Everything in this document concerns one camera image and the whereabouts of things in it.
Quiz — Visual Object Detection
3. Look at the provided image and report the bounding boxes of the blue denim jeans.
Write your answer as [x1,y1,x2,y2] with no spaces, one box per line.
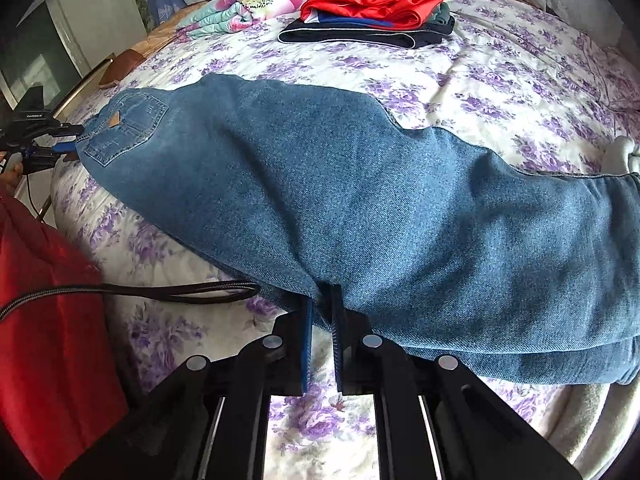
[77,74,639,385]

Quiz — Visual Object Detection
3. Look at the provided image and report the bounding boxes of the red clothing of person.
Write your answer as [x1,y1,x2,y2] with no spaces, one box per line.
[1,195,128,479]

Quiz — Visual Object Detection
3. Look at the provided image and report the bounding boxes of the person's left hand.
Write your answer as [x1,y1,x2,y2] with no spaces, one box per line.
[0,154,23,196]

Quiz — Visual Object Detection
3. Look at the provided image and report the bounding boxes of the brown pillow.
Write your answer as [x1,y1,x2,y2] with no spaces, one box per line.
[99,49,145,89]

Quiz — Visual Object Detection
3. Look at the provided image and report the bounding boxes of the floral turquoise pink folded quilt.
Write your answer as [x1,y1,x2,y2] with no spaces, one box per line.
[175,0,306,39]

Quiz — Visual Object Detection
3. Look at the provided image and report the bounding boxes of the grey sweatpants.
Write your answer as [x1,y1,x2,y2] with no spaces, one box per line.
[601,136,640,176]

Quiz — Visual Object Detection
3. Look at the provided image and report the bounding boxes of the purple floral bed sheet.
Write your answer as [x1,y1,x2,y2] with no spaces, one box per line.
[52,0,639,479]

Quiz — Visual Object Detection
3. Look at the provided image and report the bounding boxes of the dark navy folded garment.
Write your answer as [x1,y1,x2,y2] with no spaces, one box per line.
[278,2,456,50]

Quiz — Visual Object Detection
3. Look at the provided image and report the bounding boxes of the black cable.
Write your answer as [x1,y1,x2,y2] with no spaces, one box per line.
[0,278,263,323]

